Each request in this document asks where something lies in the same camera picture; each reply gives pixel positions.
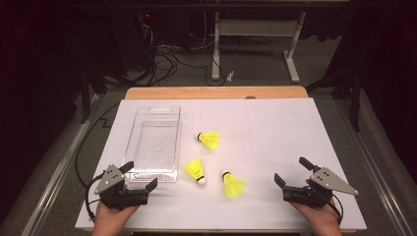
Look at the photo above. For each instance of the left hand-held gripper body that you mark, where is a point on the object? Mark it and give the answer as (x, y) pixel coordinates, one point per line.
(113, 193)

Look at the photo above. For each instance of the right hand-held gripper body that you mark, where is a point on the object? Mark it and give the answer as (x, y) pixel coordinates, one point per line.
(308, 195)

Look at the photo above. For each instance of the clear plastic container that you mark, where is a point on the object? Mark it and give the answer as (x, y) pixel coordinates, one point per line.
(154, 144)

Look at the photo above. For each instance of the yellow shuttlecock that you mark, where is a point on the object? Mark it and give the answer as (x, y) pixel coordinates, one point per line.
(233, 186)
(195, 168)
(209, 140)

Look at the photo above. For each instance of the person's left hand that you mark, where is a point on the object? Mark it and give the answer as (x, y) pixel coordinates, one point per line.
(109, 221)

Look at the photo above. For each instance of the person's right hand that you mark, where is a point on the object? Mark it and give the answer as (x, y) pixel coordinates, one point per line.
(323, 221)

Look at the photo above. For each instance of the white table board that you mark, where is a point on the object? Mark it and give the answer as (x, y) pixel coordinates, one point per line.
(278, 137)

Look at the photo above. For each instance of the black metal stand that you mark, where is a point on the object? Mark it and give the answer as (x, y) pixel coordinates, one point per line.
(85, 98)
(355, 105)

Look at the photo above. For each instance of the grey round table cap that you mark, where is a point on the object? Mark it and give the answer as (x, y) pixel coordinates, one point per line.
(250, 97)

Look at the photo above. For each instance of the wooden table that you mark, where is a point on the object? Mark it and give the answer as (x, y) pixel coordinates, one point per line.
(196, 92)

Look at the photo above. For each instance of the small white floor object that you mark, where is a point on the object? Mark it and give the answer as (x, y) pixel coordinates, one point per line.
(230, 76)

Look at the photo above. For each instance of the dark equipment cabinet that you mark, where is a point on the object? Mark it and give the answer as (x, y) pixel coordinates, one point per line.
(134, 39)

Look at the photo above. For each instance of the metal floor rail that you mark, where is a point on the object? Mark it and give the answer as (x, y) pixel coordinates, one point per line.
(377, 173)
(59, 173)

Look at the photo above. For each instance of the white metal desk frame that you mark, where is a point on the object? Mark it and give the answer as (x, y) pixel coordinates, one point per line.
(255, 28)

